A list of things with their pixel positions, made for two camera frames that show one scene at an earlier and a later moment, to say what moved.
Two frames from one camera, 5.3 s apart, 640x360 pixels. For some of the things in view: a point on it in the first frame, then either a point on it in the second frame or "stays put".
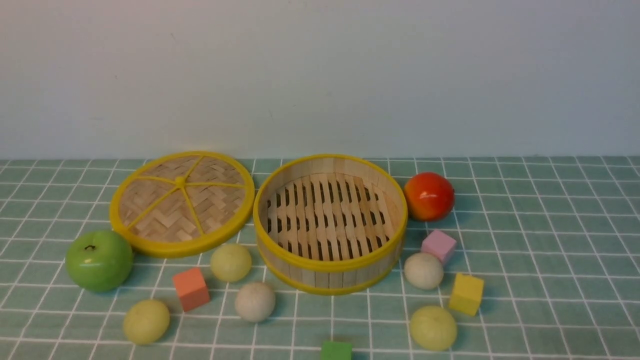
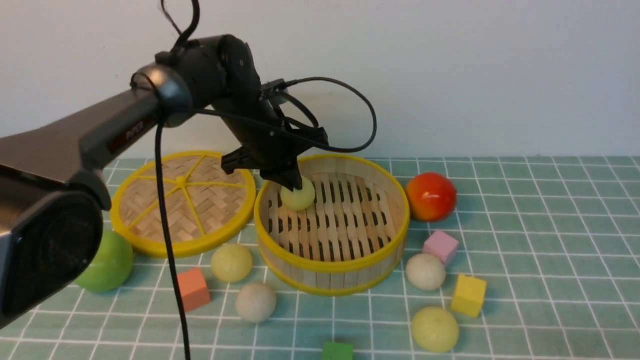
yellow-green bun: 146,322 to 298,199
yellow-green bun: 433,328 stays put
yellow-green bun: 231,262 stays put
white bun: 255,301 stays put
